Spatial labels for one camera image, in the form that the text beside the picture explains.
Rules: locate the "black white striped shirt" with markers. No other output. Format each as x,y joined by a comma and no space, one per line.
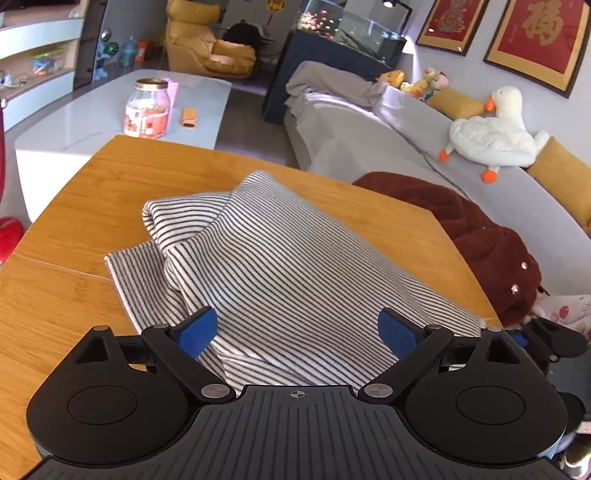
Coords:
286,258

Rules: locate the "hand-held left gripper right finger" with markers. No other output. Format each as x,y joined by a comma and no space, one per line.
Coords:
397,330

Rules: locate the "black bag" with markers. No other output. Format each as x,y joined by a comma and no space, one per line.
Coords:
244,34

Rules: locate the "black aquarium light frame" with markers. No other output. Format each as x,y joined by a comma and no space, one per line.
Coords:
388,3

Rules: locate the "yellow armchair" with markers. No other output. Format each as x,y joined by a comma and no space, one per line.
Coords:
194,41

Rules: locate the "small orange packet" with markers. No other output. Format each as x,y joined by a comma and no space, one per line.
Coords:
189,117

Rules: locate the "pink cup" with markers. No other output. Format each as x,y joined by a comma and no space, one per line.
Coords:
173,90

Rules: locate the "red framed figure print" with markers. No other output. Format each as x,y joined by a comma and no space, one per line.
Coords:
450,23

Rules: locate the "brown fluffy coat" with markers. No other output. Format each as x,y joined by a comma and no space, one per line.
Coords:
480,240

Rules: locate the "clear plastic toy box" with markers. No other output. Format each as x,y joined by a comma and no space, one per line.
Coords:
50,62

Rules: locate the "orange bottle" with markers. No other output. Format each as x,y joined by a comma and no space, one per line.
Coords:
142,51

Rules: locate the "small yellow pillow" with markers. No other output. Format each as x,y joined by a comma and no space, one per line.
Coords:
457,104

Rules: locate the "white goose plush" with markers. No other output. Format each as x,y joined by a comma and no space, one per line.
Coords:
494,138

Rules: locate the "person's right forearm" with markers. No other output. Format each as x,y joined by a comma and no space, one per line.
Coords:
577,459

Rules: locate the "white wall shelf unit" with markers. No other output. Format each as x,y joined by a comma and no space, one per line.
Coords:
41,32

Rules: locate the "yellow plush toy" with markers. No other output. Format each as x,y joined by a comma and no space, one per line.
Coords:
390,78

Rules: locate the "colourful plush toys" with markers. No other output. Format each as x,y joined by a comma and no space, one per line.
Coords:
425,85

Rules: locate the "blue water bottle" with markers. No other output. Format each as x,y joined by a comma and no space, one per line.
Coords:
127,53

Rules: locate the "yellow round wall ornament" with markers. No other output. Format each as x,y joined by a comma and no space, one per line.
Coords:
275,5

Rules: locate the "beige blanket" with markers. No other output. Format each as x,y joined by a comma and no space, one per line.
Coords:
323,78

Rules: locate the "white coffee table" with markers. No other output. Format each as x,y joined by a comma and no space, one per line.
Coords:
92,115

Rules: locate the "large yellow pillow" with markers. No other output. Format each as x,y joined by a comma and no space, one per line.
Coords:
563,175

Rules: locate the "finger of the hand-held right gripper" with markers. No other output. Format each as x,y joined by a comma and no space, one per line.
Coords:
554,339

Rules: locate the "glass jar with red label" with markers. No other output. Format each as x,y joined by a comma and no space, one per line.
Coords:
145,115

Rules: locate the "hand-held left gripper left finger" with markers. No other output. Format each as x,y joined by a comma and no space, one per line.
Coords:
198,330

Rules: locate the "glass fish tank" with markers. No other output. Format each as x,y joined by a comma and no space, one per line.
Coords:
351,27

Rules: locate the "blue toy figure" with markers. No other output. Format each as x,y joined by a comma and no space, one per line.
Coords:
104,50

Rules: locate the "red framed gold calligraphy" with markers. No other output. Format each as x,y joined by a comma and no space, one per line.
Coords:
540,32

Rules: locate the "glossy red bin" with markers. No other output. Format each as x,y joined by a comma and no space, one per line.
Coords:
9,237

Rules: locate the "grey sofa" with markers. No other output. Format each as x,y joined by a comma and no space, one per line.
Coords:
369,138

